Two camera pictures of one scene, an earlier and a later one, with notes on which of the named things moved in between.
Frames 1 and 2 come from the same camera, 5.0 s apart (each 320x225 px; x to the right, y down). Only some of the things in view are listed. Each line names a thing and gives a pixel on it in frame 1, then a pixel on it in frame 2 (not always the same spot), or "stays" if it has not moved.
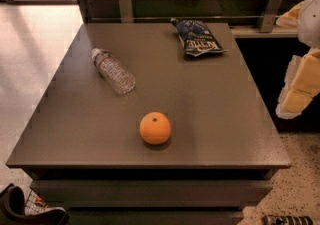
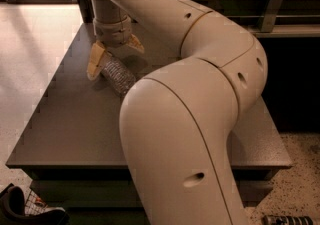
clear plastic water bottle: (108, 69) stays
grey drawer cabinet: (83, 151) stays
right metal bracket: (273, 5) stays
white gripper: (310, 19) to (112, 34)
